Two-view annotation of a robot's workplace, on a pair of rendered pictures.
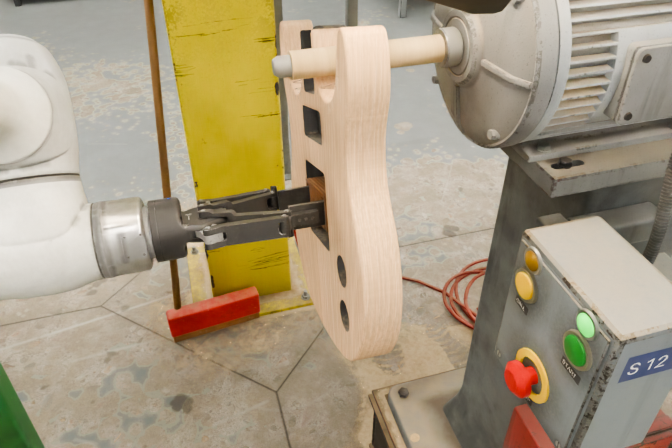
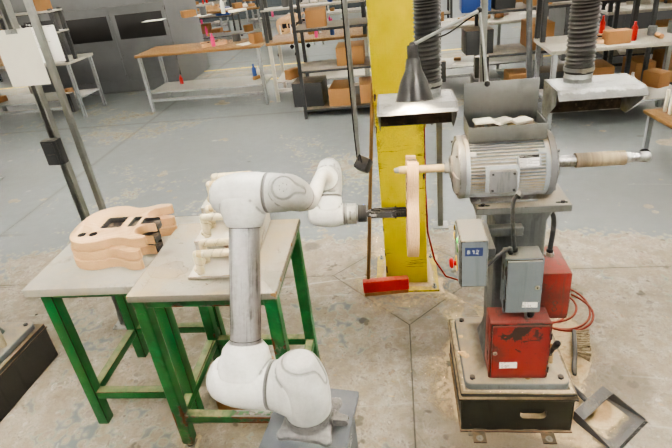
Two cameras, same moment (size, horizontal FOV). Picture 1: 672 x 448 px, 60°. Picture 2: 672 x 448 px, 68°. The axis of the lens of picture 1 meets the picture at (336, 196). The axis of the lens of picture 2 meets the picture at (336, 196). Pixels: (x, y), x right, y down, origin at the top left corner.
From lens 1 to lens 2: 1.41 m
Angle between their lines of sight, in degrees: 23
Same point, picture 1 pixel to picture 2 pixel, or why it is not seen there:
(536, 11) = (459, 160)
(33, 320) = not seen: hidden behind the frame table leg
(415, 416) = (464, 329)
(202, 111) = (388, 184)
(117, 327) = (339, 286)
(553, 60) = (464, 173)
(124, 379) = (339, 307)
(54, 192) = (335, 198)
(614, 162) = (499, 206)
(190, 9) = (387, 141)
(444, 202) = not seen: hidden behind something
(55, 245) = (334, 212)
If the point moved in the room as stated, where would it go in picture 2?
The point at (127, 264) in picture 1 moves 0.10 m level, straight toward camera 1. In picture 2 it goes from (350, 220) to (352, 232)
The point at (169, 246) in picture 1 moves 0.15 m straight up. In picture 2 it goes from (362, 216) to (358, 184)
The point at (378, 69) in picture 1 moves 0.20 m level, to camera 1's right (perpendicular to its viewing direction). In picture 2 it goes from (415, 173) to (468, 176)
